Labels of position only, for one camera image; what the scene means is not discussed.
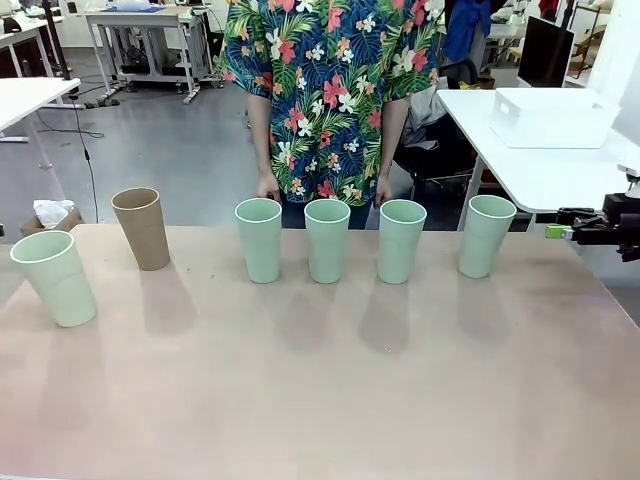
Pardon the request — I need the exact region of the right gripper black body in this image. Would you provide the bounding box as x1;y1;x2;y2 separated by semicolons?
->
602;192;640;262

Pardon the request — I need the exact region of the white plastic storage basket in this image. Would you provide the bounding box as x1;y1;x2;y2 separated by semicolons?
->
491;87;622;150

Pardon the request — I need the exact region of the light green plastic cup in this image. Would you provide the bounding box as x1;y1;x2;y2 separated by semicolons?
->
10;230;98;329
457;195;518;279
234;198;283;285
304;198;352;285
379;199;428;286

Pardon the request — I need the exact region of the brown plastic cup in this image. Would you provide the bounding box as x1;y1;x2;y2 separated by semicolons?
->
110;187;172;272

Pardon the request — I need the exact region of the person's right forearm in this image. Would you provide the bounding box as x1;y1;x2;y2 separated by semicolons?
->
248;92;281;184

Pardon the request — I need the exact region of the person's left forearm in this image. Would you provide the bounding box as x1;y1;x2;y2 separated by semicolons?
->
378;97;412;184

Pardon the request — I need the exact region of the person's left hand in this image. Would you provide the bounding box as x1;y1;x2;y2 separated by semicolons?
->
374;174;396;207

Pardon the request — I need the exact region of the person's right hand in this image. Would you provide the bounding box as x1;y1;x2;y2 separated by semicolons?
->
256;172;283;203

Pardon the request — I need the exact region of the white side table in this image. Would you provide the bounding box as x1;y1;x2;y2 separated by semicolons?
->
437;88;640;232

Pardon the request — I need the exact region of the black computer monitor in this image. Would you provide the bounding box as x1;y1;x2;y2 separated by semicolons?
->
517;14;576;91

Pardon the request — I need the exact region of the blue hanging jacket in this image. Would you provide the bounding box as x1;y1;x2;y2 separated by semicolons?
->
442;0;495;65

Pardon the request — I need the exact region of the floral hawaiian shirt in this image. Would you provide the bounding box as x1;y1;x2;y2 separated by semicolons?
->
217;0;449;208

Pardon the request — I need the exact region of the brown cardboard box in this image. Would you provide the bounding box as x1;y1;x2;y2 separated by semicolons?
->
19;199;86;239

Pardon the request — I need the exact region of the crumpled white paper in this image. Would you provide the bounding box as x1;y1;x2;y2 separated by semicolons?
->
33;199;76;227

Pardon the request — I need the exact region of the black stand pole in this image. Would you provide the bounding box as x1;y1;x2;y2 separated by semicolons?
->
42;0;86;110

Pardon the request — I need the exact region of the white office table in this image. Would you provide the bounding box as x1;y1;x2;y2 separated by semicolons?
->
0;77;82;146

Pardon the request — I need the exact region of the white background desk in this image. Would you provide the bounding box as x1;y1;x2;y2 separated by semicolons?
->
0;14;67;79

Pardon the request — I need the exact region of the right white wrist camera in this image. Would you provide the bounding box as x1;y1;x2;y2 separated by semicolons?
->
617;162;640;200

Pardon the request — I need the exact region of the grey metal frame desk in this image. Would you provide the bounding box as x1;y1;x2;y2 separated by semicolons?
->
84;5;212;105

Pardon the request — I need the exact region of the black floor cable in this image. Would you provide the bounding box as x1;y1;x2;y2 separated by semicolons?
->
73;94;101;224

